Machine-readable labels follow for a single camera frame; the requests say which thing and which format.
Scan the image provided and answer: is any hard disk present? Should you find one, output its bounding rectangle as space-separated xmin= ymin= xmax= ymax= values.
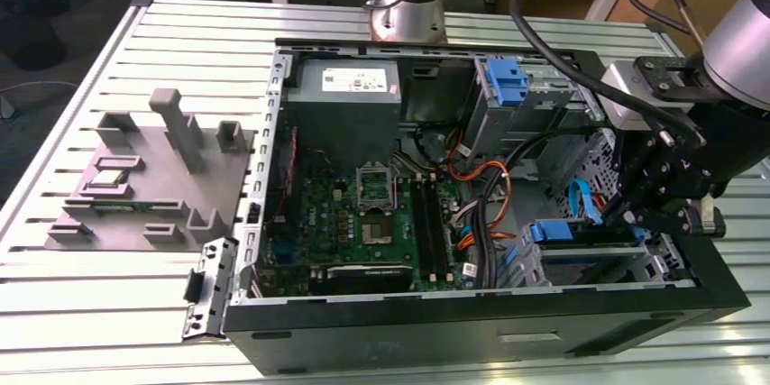
xmin=505 ymin=217 xmax=650 ymax=279

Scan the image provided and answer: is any metal disk bay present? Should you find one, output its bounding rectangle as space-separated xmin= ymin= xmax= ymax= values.
xmin=514 ymin=216 xmax=673 ymax=289

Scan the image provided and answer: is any blue drive latch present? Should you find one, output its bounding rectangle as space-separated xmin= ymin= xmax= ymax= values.
xmin=487 ymin=59 xmax=530 ymax=107

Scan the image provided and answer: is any grey optical drive cage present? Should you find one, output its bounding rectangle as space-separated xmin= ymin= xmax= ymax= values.
xmin=466 ymin=56 xmax=605 ymax=161

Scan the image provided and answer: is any black RAM slot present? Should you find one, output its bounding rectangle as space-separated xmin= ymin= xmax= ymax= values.
xmin=410 ymin=172 xmax=435 ymax=281
xmin=427 ymin=171 xmax=457 ymax=280

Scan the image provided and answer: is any CPU socket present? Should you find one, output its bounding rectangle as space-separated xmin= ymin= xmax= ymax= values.
xmin=359 ymin=215 xmax=402 ymax=249

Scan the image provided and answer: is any metal socket cover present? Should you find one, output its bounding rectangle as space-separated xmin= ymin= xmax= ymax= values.
xmin=356 ymin=162 xmax=399 ymax=215

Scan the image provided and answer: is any grey power supply unit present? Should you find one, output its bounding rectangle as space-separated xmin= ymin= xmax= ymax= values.
xmin=280 ymin=58 xmax=403 ymax=170

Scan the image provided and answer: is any black open PC case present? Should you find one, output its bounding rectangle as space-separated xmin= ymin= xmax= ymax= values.
xmin=222 ymin=36 xmax=753 ymax=377

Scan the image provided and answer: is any black graphics card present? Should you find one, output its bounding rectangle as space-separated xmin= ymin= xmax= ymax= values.
xmin=310 ymin=261 xmax=415 ymax=296

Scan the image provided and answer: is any green motherboard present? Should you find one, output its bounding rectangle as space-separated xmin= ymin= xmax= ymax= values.
xmin=255 ymin=167 xmax=483 ymax=298

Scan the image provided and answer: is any grey parts rack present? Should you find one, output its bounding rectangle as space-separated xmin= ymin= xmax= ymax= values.
xmin=46 ymin=86 xmax=255 ymax=253

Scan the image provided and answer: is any green RAM stick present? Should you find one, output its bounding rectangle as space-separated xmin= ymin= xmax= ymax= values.
xmin=90 ymin=202 xmax=159 ymax=215

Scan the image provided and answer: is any CPU with silver top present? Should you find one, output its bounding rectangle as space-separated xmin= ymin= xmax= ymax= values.
xmin=90 ymin=170 xmax=132 ymax=188

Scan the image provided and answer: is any black office chair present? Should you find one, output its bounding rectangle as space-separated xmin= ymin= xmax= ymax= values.
xmin=0 ymin=0 xmax=71 ymax=71

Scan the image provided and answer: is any grey side camera bracket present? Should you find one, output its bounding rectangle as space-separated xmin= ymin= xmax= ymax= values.
xmin=694 ymin=194 xmax=727 ymax=238

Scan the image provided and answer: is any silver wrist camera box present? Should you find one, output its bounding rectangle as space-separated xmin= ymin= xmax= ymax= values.
xmin=599 ymin=61 xmax=657 ymax=134

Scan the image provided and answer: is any blue wire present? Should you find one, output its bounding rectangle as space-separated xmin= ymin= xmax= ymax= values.
xmin=565 ymin=179 xmax=605 ymax=224

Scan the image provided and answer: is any orange wire bundle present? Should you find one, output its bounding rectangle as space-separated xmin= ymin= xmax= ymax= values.
xmin=447 ymin=160 xmax=517 ymax=253

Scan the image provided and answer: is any black cable bundle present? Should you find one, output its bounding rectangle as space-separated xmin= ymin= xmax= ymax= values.
xmin=466 ymin=126 xmax=597 ymax=290

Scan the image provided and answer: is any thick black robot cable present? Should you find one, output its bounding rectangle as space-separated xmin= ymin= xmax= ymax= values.
xmin=507 ymin=0 xmax=710 ymax=148

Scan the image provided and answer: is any thin red fan wire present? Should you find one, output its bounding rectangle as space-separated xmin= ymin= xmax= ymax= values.
xmin=287 ymin=125 xmax=300 ymax=199

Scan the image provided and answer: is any grey metal card bracket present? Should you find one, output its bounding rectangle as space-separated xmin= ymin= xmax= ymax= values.
xmin=180 ymin=235 xmax=240 ymax=342

